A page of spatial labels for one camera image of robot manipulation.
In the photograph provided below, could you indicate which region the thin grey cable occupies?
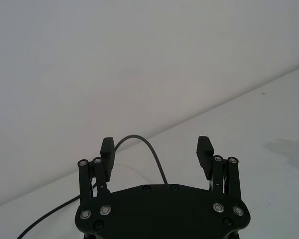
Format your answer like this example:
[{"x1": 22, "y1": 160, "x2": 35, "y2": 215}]
[{"x1": 14, "y1": 134, "x2": 169, "y2": 239}]

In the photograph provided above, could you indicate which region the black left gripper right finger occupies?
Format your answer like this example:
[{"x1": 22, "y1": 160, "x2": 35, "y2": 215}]
[{"x1": 196, "y1": 135, "x2": 244, "y2": 201}]

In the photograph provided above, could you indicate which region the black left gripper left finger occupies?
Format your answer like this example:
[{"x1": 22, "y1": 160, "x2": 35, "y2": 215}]
[{"x1": 77, "y1": 136, "x2": 116, "y2": 203}]

